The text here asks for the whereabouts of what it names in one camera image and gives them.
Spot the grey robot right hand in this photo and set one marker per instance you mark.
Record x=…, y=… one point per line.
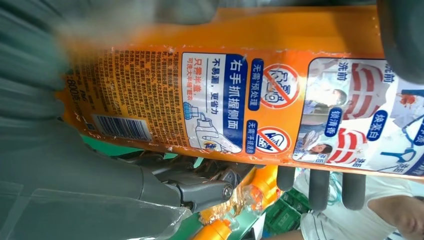
x=82, y=185

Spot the green plastic crate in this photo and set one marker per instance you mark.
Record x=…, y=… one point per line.
x=285, y=215

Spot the person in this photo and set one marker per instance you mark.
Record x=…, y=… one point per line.
x=348, y=225

